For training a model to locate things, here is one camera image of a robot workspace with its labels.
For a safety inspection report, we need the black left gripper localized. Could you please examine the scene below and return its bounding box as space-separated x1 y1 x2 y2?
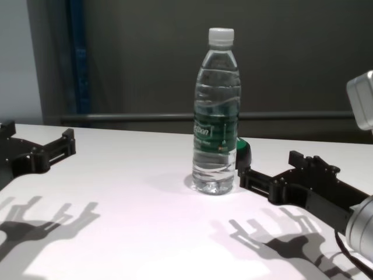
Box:
0 120 78 192

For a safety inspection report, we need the grey horizontal metal rail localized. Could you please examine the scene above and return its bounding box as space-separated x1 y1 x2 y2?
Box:
60 112 355 124

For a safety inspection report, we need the blue vertical metal post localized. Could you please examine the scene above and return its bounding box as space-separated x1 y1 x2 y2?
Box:
65 0 90 128

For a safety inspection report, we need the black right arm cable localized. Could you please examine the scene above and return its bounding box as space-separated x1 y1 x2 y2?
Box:
334 229 373 278

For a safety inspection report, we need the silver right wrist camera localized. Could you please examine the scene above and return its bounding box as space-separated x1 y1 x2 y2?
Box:
346 69 373 131

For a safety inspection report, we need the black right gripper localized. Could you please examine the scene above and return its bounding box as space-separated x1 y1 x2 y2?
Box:
237 150 371 234

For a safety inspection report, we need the green YES push button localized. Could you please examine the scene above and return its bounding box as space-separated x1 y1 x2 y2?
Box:
235 137 252 170

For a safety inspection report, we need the clear plastic water bottle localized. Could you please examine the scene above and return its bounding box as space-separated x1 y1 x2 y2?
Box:
191 27 242 195

